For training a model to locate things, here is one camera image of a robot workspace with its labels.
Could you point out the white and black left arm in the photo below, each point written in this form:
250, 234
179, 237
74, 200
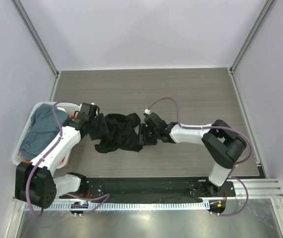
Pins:
35, 182

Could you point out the right aluminium frame post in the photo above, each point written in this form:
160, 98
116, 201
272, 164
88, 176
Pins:
265, 10

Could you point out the left aluminium frame post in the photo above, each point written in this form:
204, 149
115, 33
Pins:
34, 34

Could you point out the white plastic laundry basket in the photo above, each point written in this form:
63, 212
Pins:
70, 108

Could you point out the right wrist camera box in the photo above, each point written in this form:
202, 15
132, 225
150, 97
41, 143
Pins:
153, 120

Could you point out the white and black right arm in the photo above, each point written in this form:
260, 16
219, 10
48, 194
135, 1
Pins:
224, 144

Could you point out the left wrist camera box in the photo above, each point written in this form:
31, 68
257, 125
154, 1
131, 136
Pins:
88, 111

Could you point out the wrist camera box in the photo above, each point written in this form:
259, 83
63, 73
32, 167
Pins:
88, 111
153, 120

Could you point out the slotted white cable duct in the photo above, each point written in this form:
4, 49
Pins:
81, 206

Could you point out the aluminium front rail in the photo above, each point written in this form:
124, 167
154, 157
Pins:
256, 188

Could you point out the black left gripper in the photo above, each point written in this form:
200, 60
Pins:
103, 129

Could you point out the aluminium frame post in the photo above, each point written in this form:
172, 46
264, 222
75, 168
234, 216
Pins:
265, 10
34, 34

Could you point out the black t-shirt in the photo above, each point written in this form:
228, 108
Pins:
121, 134

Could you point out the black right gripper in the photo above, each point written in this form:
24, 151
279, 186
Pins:
142, 139

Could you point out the orange garment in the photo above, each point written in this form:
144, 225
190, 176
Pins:
63, 162

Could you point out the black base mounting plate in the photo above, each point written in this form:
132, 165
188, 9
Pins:
163, 190

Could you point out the grey-blue t-shirt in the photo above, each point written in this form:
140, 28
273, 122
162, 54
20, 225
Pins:
43, 129

